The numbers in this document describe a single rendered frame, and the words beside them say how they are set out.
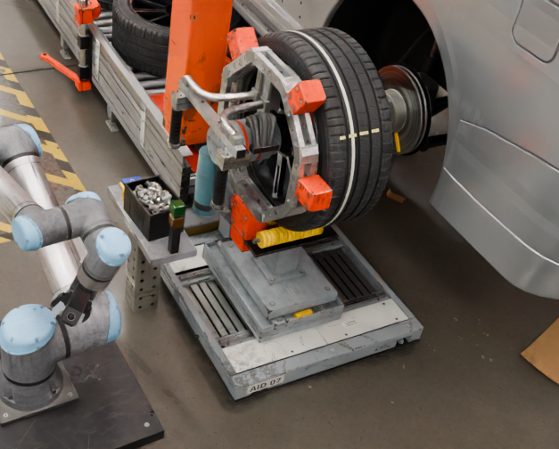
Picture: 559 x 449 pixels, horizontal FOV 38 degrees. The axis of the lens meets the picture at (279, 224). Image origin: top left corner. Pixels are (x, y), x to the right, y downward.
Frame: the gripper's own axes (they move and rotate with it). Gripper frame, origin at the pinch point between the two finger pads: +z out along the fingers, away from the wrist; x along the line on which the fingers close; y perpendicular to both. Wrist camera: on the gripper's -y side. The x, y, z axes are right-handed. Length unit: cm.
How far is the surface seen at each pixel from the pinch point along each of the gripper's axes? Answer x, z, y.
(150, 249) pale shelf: -15, 13, 52
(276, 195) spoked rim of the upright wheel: -43, -16, 77
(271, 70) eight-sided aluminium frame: -16, -59, 74
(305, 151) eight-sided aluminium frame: -36, -53, 56
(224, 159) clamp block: -16, -42, 46
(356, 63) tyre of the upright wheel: -37, -71, 83
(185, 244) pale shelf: -25, 9, 59
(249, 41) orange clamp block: -7, -51, 94
